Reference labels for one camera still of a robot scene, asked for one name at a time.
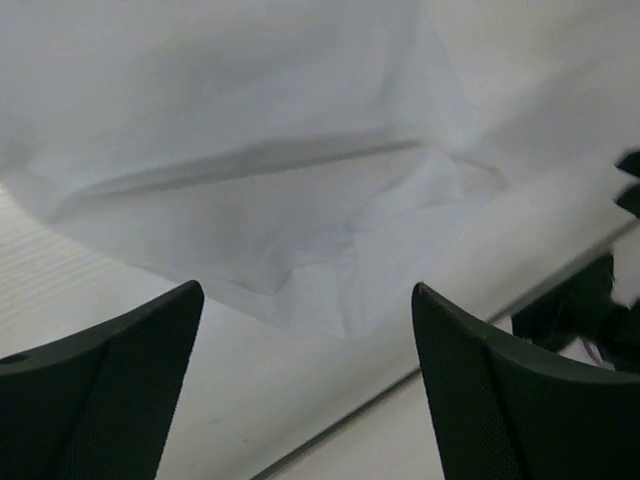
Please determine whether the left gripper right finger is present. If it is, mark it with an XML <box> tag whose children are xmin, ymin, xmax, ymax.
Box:
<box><xmin>411</xmin><ymin>283</ymin><xmax>639</xmax><ymax>480</ymax></box>

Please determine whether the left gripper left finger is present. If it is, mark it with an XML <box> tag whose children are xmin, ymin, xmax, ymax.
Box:
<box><xmin>1</xmin><ymin>281</ymin><xmax>204</xmax><ymax>480</ymax></box>

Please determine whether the white skirt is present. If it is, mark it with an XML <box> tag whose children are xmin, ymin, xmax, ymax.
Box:
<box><xmin>1</xmin><ymin>1</ymin><xmax>506</xmax><ymax>338</ymax></box>

